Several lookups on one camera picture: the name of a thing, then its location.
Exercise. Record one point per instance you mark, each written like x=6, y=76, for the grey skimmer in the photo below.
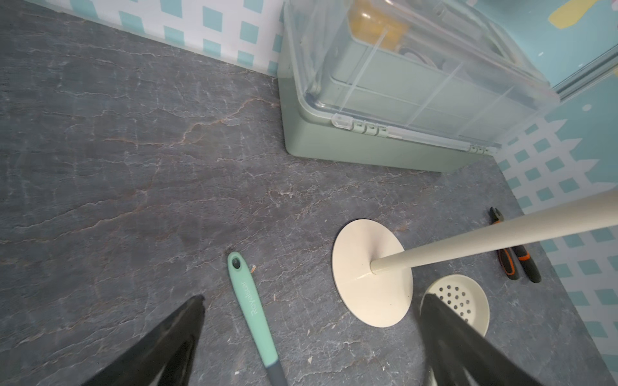
x=248, y=299

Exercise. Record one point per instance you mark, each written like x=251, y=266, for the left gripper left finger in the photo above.
x=165, y=354

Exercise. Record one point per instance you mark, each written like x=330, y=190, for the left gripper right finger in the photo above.
x=457, y=353

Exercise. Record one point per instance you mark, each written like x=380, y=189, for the green clear-lid storage box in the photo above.
x=420, y=85

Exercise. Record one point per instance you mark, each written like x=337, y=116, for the cream skimmer green handle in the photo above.
x=465, y=296

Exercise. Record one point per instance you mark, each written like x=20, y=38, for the orange black pliers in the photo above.
x=507, y=258

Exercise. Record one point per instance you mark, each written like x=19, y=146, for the cream utensil rack stand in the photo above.
x=373, y=272

